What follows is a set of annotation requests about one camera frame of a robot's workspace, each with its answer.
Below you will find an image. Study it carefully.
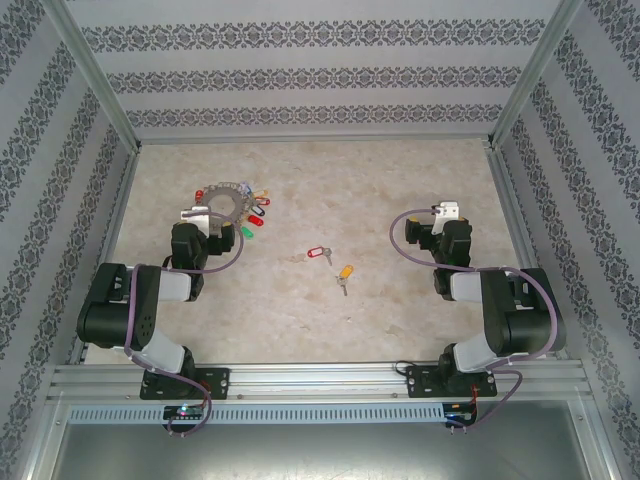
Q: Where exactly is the metal disc keyring with rings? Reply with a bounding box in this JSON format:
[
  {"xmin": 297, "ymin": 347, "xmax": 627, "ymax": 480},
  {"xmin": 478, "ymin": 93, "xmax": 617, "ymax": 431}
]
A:
[{"xmin": 198, "ymin": 182, "xmax": 250, "ymax": 236}]

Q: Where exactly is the left circuit board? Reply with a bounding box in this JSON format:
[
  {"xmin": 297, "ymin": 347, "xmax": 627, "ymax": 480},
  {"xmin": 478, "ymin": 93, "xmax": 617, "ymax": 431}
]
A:
[{"xmin": 163, "ymin": 405, "xmax": 205, "ymax": 420}]

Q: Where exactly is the circuit board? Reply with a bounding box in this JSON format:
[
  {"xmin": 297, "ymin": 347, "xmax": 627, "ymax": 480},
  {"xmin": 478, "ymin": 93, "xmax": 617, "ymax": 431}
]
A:
[
  {"xmin": 444, "ymin": 402, "xmax": 479, "ymax": 424},
  {"xmin": 163, "ymin": 405, "xmax": 205, "ymax": 420}
]

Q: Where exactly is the right circuit board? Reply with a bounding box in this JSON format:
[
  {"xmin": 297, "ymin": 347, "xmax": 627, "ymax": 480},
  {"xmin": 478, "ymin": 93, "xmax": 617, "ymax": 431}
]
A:
[{"xmin": 444, "ymin": 402, "xmax": 479, "ymax": 424}]

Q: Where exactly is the grey metal sheet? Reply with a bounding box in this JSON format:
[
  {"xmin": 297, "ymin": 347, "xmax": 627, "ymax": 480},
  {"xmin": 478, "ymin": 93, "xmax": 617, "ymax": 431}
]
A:
[{"xmin": 29, "ymin": 399, "xmax": 619, "ymax": 480}]

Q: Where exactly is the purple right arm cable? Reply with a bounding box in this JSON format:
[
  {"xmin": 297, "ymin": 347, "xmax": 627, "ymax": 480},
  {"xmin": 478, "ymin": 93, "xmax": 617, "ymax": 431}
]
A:
[{"xmin": 389, "ymin": 208, "xmax": 560, "ymax": 435}]

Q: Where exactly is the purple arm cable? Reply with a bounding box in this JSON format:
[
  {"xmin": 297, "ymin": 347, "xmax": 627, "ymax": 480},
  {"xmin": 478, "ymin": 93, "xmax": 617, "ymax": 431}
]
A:
[
  {"xmin": 389, "ymin": 208, "xmax": 560, "ymax": 435},
  {"xmin": 123, "ymin": 209, "xmax": 246, "ymax": 439}
]

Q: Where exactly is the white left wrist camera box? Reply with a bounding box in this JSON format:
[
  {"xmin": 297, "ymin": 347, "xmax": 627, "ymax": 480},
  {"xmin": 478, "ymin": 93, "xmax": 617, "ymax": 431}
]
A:
[{"xmin": 179, "ymin": 203, "xmax": 227, "ymax": 235}]

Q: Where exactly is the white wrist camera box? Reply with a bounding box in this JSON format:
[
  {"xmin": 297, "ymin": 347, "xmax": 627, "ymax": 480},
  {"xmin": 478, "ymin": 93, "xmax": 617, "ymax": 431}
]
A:
[
  {"xmin": 179, "ymin": 203, "xmax": 227, "ymax": 235},
  {"xmin": 430, "ymin": 200, "xmax": 462, "ymax": 236}
]

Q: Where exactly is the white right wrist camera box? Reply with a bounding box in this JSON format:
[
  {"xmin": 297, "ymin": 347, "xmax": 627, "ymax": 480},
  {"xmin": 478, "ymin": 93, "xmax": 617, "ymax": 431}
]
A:
[{"xmin": 430, "ymin": 200, "xmax": 462, "ymax": 236}]

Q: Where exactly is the aluminium side rail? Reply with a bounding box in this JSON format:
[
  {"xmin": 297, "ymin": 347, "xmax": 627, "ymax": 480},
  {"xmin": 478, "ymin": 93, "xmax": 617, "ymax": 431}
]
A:
[
  {"xmin": 485, "ymin": 144, "xmax": 571, "ymax": 361},
  {"xmin": 67, "ymin": 147, "xmax": 144, "ymax": 366}
]

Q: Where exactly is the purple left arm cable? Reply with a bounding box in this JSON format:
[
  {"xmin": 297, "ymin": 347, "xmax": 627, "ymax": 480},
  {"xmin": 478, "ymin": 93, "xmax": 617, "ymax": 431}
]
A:
[{"xmin": 123, "ymin": 209, "xmax": 246, "ymax": 439}]

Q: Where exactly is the aluminium back rail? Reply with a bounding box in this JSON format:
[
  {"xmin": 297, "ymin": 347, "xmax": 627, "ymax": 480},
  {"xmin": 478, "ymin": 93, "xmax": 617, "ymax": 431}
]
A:
[{"xmin": 134, "ymin": 133, "xmax": 496, "ymax": 147}]

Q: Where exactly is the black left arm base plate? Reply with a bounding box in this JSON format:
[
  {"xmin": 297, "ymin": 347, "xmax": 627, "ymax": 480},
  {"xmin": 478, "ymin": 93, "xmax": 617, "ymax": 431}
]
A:
[{"xmin": 139, "ymin": 367, "xmax": 231, "ymax": 401}]

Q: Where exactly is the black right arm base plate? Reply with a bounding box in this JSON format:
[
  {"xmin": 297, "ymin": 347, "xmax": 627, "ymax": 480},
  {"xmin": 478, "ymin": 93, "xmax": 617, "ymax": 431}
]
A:
[{"xmin": 405, "ymin": 364, "xmax": 499, "ymax": 400}]

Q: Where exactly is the aluminium mounting rail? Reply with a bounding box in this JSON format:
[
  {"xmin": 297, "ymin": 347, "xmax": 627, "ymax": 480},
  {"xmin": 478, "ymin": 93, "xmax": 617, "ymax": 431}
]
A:
[{"xmin": 47, "ymin": 362, "xmax": 587, "ymax": 404}]

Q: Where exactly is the slotted grey cable duct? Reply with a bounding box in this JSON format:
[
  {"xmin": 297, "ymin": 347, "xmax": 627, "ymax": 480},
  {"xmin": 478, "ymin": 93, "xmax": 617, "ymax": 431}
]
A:
[{"xmin": 67, "ymin": 402, "xmax": 479, "ymax": 426}]

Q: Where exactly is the aluminium frame post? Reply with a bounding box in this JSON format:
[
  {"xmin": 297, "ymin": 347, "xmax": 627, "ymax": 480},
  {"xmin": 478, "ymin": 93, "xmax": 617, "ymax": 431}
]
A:
[
  {"xmin": 42, "ymin": 0, "xmax": 144, "ymax": 151},
  {"xmin": 485, "ymin": 0, "xmax": 585, "ymax": 151}
]

